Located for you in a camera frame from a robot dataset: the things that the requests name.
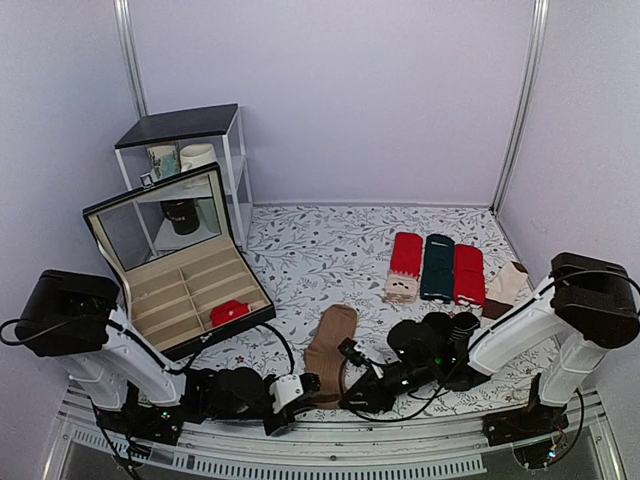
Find patterned ceramic mug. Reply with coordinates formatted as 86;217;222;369
146;143;181;179

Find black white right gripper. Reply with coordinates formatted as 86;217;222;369
340;360;439;413

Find black mug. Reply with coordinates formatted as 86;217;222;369
160;199;200;236

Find black sock white stripes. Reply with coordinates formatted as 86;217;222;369
421;312;454;350

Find white frame black top shelf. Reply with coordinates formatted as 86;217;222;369
114;104;253;254

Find floral patterned table mat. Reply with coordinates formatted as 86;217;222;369
112;204;576;421

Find cream brown striped sock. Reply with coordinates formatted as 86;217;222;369
482;261;528;320

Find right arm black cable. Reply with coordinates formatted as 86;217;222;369
337;269;640;424

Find dark green sock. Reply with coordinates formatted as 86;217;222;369
420;234;455;303

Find left aluminium corner post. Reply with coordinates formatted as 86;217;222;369
113;0;148;118

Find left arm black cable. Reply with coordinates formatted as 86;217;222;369
0;317;296;381

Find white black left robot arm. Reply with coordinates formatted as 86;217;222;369
1;270;321;444

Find red sock with face pattern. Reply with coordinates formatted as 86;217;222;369
383;232;423;304

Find right aluminium corner post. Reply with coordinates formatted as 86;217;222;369
490;0;550;217

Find aluminium corner post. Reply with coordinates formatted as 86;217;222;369
113;0;148;118
490;0;550;217

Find red rolled sock in box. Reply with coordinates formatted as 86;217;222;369
209;300;251;328

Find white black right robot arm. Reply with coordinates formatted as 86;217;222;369
338;252;639;436

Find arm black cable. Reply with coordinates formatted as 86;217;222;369
0;317;296;381
337;269;640;424

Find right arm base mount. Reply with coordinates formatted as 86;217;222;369
482;405;569;446

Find brown ribbed sock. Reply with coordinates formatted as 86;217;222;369
304;304;358;396

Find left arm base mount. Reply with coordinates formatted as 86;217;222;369
96;401;184;446

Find white ceramic mug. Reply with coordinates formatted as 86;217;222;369
179;143;217;172

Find black grey striped sock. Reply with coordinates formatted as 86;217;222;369
448;312;480;344

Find black compartment storage box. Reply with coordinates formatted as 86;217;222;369
83;164;276;360

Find red white sock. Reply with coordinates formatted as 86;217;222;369
453;244;486;308

